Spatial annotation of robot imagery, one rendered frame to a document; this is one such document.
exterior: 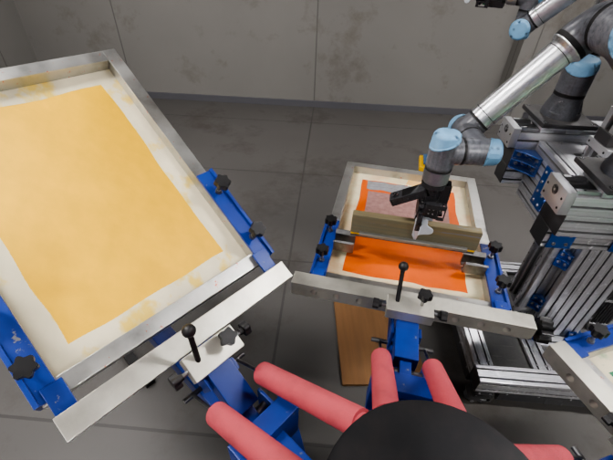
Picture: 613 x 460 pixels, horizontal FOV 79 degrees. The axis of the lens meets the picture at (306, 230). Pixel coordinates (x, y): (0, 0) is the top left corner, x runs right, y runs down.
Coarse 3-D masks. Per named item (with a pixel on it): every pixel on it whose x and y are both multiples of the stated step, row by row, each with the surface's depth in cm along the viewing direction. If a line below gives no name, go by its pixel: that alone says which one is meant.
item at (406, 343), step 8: (400, 320) 101; (400, 328) 100; (408, 328) 100; (416, 328) 100; (400, 336) 98; (408, 336) 98; (416, 336) 98; (392, 344) 101; (400, 344) 96; (408, 344) 96; (416, 344) 96; (392, 352) 98; (400, 352) 94; (408, 352) 94; (416, 352) 94; (392, 360) 95; (400, 360) 94; (408, 360) 93; (416, 360) 92
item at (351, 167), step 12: (348, 168) 174; (360, 168) 176; (372, 168) 175; (384, 168) 175; (396, 168) 175; (348, 180) 166; (420, 180) 173; (456, 180) 169; (468, 180) 169; (468, 192) 162; (336, 204) 151; (468, 204) 159; (480, 204) 154; (480, 216) 148; (480, 240) 136; (336, 276) 121; (348, 276) 121; (396, 288) 117; (408, 288) 117; (456, 300) 114; (468, 300) 114; (480, 300) 114
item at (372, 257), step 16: (368, 192) 165; (384, 192) 166; (368, 208) 156; (384, 208) 156; (400, 208) 156; (368, 240) 140; (384, 240) 140; (352, 256) 133; (368, 256) 133; (384, 256) 133; (400, 256) 134; (352, 272) 127; (368, 272) 127; (384, 272) 127
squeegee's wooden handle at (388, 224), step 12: (360, 216) 122; (372, 216) 121; (384, 216) 121; (396, 216) 121; (360, 228) 125; (372, 228) 124; (384, 228) 123; (396, 228) 122; (408, 228) 121; (432, 228) 119; (444, 228) 118; (456, 228) 117; (468, 228) 117; (480, 228) 117; (432, 240) 121; (444, 240) 120; (456, 240) 119; (468, 240) 118
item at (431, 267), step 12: (408, 204) 158; (408, 216) 152; (444, 216) 153; (456, 216) 153; (408, 252) 135; (420, 252) 136; (432, 252) 136; (444, 252) 136; (456, 252) 136; (408, 264) 131; (420, 264) 131; (432, 264) 131; (444, 264) 131; (456, 264) 131; (408, 276) 126; (420, 276) 126; (432, 276) 127; (444, 276) 127; (456, 276) 127; (444, 288) 122; (456, 288) 122
